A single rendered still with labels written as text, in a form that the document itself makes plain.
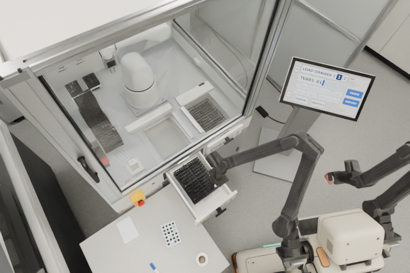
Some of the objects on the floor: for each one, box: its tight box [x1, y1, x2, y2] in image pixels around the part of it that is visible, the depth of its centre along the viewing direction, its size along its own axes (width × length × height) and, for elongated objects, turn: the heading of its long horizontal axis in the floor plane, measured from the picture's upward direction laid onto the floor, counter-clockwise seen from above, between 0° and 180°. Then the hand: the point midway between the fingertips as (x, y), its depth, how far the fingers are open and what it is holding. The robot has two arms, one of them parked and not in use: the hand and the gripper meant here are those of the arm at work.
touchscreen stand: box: [253, 107, 322, 183], centre depth 229 cm, size 50×45×102 cm
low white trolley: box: [79, 183, 230, 273], centre depth 185 cm, size 58×62×76 cm
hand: (216, 180), depth 154 cm, fingers open, 3 cm apart
